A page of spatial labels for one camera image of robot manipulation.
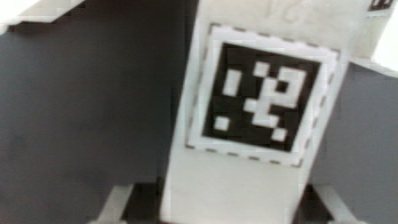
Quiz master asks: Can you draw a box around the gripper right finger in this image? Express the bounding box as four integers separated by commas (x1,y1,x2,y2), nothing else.
294,184,367,224

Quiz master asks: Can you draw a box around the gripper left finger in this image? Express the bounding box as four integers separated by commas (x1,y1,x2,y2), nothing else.
86,183,157,224

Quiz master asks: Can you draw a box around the white square tabletop part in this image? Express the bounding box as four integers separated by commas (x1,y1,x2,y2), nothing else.
0,0,398,224

